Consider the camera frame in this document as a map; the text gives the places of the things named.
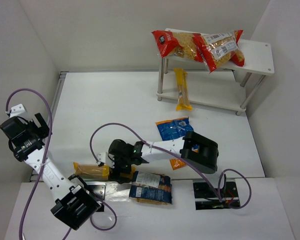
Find dark blue pasta bag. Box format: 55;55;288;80
128;171;173;205

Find small yellow spaghetti bag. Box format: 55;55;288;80
173;68;193;111

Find red pasta bag left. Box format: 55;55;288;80
151;30;204;63

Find white two-tier shelf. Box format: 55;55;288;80
157;37;275;115

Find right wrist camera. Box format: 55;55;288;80
96;151;115;169

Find blue orange pasta bag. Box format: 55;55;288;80
155;116;195;171

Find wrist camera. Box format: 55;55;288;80
8;104;29;120
96;151;115;169

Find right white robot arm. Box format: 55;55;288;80
106;131;219;184

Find red pasta bag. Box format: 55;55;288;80
192;29;245;72
151;30;204;63

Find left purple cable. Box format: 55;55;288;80
5;88;118;240

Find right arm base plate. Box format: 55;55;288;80
193;179;241;211

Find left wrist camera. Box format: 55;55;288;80
8;104;29;120

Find red pasta bag right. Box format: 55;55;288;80
192;29;245;72

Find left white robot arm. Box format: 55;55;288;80
0;104;102;230

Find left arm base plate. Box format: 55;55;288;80
85;181;106;200

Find large yellow spaghetti bag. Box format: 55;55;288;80
73;162;131;183

